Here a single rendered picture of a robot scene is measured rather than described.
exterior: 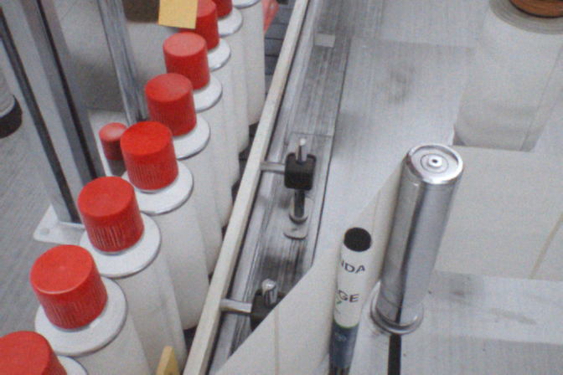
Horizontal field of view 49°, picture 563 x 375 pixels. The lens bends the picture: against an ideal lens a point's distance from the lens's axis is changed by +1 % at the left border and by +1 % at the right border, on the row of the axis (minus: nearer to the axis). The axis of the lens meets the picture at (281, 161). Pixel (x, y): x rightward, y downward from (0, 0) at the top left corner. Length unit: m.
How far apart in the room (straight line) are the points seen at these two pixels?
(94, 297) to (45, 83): 0.25
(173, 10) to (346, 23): 0.50
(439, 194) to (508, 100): 0.22
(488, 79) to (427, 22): 0.40
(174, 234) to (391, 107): 0.38
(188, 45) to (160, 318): 0.20
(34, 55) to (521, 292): 0.46
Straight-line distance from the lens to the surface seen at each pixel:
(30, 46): 0.53
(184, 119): 0.44
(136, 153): 0.39
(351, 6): 1.01
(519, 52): 0.58
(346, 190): 0.64
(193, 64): 0.47
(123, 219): 0.37
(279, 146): 0.68
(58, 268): 0.35
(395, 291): 0.50
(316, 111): 0.80
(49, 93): 0.56
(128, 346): 0.39
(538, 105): 0.62
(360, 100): 0.74
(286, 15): 0.89
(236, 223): 0.56
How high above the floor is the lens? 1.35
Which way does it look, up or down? 46 degrees down
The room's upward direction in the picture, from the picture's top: straight up
